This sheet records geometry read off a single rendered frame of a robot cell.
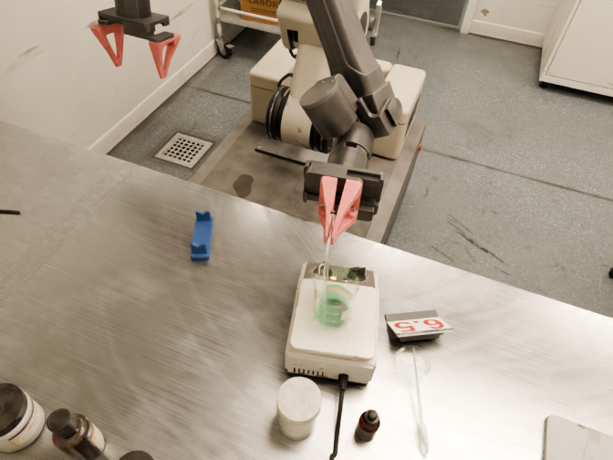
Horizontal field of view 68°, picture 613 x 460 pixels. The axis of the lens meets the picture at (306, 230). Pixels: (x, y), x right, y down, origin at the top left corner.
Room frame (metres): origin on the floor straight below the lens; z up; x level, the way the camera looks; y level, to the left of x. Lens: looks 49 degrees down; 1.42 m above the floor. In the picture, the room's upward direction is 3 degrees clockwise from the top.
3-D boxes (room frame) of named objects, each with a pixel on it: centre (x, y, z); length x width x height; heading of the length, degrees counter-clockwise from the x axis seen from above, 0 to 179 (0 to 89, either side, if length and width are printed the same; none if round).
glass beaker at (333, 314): (0.35, -0.04, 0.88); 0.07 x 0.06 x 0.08; 77
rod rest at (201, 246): (0.55, 0.20, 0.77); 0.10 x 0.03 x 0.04; 5
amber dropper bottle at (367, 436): (0.21, -0.10, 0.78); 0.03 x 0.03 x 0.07
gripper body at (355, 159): (0.46, -0.05, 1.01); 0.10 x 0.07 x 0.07; 80
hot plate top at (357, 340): (0.34, -0.05, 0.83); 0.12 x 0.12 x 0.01; 85
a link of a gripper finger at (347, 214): (0.39, -0.03, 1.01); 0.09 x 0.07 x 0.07; 170
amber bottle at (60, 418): (0.17, 0.28, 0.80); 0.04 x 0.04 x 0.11
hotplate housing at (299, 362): (0.37, -0.05, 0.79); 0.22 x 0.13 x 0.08; 175
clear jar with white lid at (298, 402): (0.22, 0.00, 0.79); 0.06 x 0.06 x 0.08
